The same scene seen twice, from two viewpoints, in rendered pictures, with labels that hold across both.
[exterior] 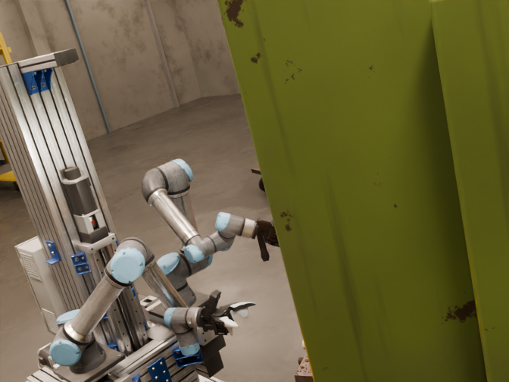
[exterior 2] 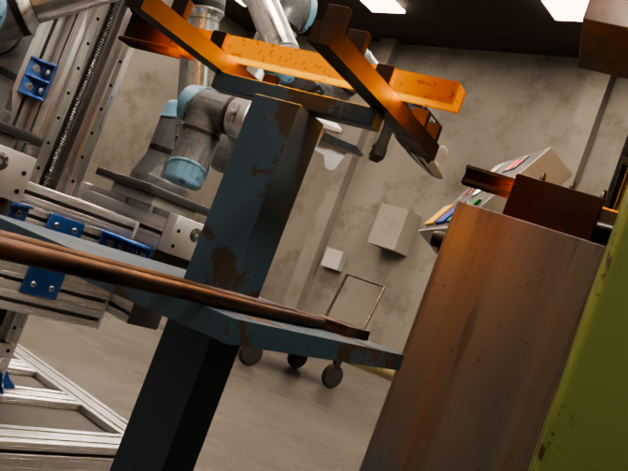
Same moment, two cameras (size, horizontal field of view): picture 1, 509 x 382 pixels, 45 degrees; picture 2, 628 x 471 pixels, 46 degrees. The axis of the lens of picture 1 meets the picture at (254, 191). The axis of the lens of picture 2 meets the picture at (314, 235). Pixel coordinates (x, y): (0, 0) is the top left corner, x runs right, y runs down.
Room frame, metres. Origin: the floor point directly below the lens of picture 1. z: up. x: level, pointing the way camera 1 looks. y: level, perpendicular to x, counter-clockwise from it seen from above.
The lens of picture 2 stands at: (0.71, 0.35, 0.74)
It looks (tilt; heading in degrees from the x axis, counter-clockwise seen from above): 3 degrees up; 351
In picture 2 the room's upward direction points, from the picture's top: 21 degrees clockwise
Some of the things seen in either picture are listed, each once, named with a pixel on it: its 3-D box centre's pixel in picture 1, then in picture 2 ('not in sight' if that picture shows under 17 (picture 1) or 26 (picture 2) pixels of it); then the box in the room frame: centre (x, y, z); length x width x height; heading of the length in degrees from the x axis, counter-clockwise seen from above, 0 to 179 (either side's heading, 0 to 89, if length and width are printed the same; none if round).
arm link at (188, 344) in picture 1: (187, 337); (191, 159); (2.15, 0.40, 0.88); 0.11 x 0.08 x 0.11; 0
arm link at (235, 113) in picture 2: (196, 317); (244, 119); (2.09, 0.33, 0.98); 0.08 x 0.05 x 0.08; 151
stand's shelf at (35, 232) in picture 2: not in sight; (217, 300); (1.50, 0.30, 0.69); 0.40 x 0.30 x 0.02; 143
